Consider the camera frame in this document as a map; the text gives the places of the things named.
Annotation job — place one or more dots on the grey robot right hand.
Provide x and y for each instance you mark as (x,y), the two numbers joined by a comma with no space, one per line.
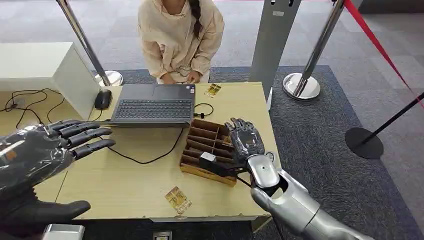
(245,139)

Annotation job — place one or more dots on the black computer mouse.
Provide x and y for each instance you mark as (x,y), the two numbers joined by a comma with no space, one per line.
(103,99)

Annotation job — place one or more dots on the person's left hand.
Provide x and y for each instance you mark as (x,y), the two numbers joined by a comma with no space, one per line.
(193,77)

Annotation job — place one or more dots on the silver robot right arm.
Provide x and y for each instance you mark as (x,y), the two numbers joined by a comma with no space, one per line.
(294,205)

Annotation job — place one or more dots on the small grey floor box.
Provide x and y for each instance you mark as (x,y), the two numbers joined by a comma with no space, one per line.
(162,236)

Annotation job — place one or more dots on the black stanchion post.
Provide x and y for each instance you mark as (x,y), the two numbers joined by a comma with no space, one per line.
(363,143)

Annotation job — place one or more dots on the wooden card box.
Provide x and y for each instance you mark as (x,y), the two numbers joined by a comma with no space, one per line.
(202,145)

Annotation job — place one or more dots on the person's right hand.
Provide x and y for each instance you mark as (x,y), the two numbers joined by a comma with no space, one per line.
(167,79)

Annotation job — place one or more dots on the white cabinet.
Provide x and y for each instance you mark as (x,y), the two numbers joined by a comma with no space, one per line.
(36,64)

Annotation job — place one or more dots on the chrome stanchion post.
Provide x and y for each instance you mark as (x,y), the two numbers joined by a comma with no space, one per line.
(82,39)
(318,49)

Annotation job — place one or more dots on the grey metal pillar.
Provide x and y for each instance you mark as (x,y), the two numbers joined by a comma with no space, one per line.
(273,43)

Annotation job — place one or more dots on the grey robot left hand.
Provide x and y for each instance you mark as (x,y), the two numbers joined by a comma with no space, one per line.
(30,155)

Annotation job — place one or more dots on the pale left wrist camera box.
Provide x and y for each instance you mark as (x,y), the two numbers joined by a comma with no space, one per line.
(64,232)

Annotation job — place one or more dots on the dark grey laptop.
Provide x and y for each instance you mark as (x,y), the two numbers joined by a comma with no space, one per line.
(154,106)

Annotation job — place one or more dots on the person in beige top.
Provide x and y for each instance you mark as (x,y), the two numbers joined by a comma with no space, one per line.
(175,36)

